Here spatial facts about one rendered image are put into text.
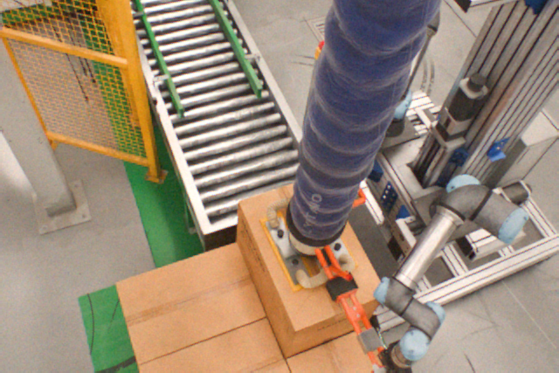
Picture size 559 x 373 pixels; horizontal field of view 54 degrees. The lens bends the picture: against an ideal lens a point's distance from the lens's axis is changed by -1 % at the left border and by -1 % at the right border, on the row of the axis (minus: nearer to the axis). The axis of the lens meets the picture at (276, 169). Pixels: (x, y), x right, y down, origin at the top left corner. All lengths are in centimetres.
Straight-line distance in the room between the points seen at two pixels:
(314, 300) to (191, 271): 71
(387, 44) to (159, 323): 176
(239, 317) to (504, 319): 162
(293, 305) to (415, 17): 131
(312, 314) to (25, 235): 195
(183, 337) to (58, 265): 110
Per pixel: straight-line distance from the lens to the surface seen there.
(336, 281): 206
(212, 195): 282
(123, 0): 246
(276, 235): 224
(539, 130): 256
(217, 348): 252
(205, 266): 265
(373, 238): 318
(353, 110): 136
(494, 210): 177
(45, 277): 337
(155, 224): 338
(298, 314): 215
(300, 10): 460
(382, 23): 117
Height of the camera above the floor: 298
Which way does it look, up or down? 57 degrees down
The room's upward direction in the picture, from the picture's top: 8 degrees clockwise
